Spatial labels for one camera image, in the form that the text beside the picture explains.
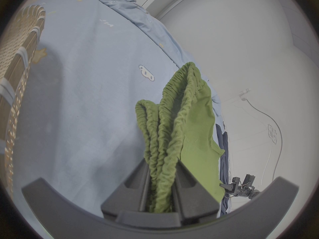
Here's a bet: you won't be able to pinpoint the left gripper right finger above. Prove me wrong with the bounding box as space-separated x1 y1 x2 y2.
173 159 220 225

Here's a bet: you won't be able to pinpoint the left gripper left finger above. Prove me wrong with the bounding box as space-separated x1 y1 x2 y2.
101 158 150 217

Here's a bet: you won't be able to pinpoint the green shorts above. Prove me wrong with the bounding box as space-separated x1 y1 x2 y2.
135 62 226 213

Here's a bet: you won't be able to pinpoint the dark blue garment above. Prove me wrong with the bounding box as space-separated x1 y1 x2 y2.
215 123 233 215

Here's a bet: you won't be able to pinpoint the bed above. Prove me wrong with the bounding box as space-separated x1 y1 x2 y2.
5 0 283 221

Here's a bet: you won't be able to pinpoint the round woven basket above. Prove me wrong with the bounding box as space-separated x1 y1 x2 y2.
0 5 47 194

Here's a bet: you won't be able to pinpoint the pale blue quilt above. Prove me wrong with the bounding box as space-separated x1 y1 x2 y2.
93 0 222 116

